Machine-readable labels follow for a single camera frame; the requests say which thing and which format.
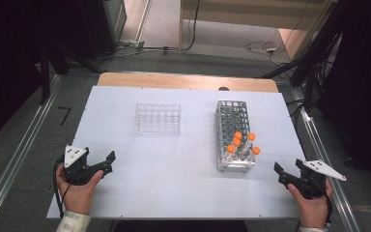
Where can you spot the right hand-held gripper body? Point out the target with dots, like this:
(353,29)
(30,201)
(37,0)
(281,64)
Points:
(314,187)

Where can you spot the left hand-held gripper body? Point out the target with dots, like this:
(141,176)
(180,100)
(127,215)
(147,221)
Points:
(75,169)

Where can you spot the orange-capped clear tube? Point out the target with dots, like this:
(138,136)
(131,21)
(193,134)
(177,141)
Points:
(231,149)
(256,150)
(238,135)
(237,142)
(251,137)

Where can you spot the clear acrylic tube rack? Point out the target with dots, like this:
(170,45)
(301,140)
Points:
(157,117)

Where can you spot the perforated metal tube rack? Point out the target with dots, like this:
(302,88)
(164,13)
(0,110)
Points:
(233,112)

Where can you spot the person's right hand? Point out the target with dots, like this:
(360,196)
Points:
(312,211)

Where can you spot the person's left hand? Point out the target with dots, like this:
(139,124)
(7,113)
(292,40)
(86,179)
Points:
(75,199)

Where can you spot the black metal stand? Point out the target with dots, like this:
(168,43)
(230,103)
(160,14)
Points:
(45,80)
(309,87)

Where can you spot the black curtain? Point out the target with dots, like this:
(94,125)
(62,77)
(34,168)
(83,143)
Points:
(6,64)
(367,80)

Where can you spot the grey power strip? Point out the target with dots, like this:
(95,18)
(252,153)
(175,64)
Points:
(132,43)

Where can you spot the dark cabinet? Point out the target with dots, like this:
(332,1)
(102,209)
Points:
(116,19)

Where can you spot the light wooden furniture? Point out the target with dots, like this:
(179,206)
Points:
(254,13)

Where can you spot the aluminium floor rail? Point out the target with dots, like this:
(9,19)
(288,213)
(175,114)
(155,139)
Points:
(344,203)
(16,161)

